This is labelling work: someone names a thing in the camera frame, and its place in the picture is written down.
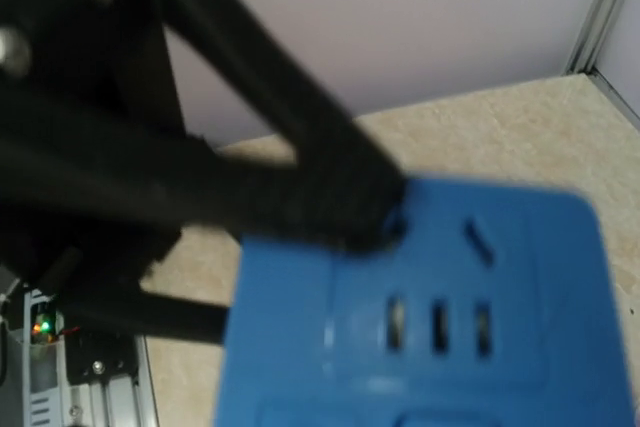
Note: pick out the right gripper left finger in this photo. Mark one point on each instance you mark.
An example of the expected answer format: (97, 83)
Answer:
(100, 283)

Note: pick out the dark blue cube socket adapter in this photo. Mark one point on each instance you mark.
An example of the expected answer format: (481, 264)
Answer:
(495, 309)

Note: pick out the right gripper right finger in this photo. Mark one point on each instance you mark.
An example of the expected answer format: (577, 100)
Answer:
(91, 125)

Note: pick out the right aluminium corner post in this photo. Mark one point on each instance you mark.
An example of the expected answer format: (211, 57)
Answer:
(599, 23)

